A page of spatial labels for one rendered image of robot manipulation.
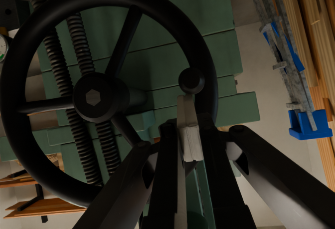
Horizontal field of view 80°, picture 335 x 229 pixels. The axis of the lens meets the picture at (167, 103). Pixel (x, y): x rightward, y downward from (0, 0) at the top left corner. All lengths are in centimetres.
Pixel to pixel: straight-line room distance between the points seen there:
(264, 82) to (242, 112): 253
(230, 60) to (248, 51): 253
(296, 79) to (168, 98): 92
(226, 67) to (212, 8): 12
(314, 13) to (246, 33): 142
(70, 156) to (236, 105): 33
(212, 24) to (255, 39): 258
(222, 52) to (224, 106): 11
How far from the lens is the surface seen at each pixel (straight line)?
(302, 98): 126
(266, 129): 299
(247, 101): 43
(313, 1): 173
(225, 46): 44
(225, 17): 45
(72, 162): 40
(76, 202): 30
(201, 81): 18
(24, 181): 360
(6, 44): 52
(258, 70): 295
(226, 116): 43
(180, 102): 18
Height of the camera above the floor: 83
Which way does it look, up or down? level
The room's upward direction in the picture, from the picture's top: 170 degrees clockwise
